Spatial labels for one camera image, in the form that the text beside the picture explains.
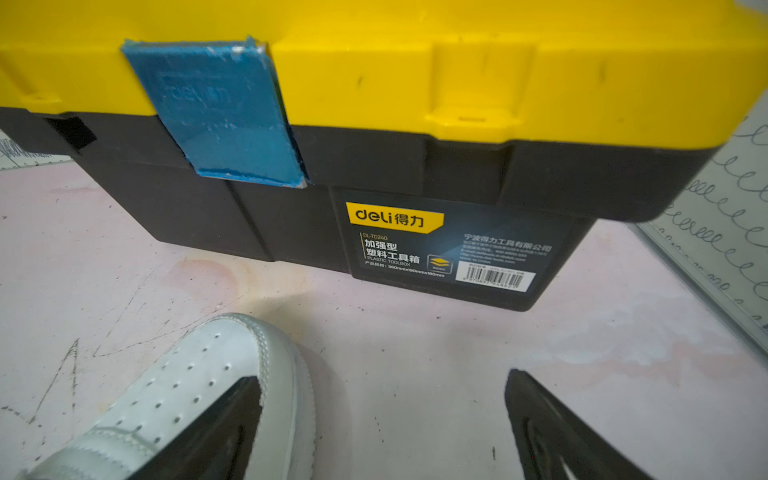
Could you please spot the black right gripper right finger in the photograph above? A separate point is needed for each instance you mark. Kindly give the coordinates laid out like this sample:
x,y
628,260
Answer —
x,y
553,442

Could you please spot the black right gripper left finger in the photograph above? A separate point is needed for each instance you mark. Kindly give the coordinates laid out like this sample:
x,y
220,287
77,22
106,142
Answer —
x,y
218,444

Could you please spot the white sneaker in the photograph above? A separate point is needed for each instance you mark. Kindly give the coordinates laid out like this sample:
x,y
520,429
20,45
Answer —
x,y
181,385

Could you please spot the pink floral table mat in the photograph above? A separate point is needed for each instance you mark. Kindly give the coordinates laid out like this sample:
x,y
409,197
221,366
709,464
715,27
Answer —
x,y
407,385

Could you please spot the yellow black plastic toolbox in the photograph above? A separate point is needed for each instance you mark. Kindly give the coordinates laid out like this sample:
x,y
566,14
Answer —
x,y
457,148

